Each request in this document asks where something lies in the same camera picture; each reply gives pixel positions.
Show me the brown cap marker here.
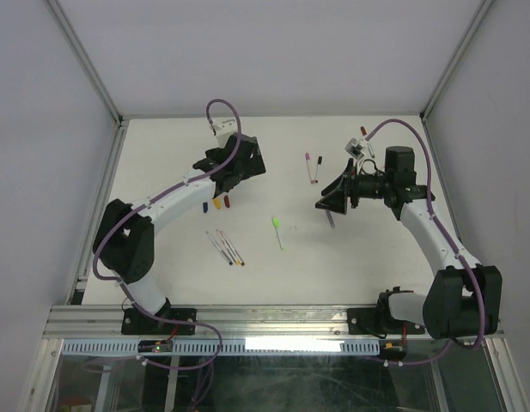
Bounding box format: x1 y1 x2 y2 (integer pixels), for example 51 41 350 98
220 231 245 266

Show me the small black cap marker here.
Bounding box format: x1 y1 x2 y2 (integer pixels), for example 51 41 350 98
314 155 323 184

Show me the controller board with LEDs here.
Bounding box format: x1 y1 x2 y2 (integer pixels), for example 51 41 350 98
137 340 175 354

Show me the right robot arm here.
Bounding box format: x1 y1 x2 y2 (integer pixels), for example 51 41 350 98
315 141 503 340

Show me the purple cap marker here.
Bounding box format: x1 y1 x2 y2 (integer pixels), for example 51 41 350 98
305 152 315 185

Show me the aluminium front rail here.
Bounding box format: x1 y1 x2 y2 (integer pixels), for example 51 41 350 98
43 303 504 342

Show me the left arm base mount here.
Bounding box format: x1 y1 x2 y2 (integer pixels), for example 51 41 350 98
121 300 197 336

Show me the yellow marker pen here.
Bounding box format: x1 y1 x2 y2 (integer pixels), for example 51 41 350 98
216 229 241 265

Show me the blue marker pen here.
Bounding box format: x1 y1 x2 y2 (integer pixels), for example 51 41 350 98
206 231 234 266

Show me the light green cap marker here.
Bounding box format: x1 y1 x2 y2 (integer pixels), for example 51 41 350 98
271 216 285 251

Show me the dark red cap marker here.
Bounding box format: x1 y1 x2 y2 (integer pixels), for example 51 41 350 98
360 126 375 159

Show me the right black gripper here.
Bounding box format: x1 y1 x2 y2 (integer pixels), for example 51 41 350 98
314 158 392 215

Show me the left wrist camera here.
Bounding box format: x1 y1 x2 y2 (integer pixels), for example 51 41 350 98
210 118 238 148

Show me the grey pen on table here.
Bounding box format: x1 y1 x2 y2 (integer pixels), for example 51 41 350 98
326 210 336 228

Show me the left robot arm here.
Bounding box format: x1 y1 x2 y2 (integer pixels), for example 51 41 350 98
92 133 266 334

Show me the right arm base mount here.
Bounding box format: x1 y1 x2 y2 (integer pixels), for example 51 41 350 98
346 287 425 339

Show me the slotted cable duct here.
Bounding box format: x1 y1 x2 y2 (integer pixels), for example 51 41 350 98
62 336 381 357

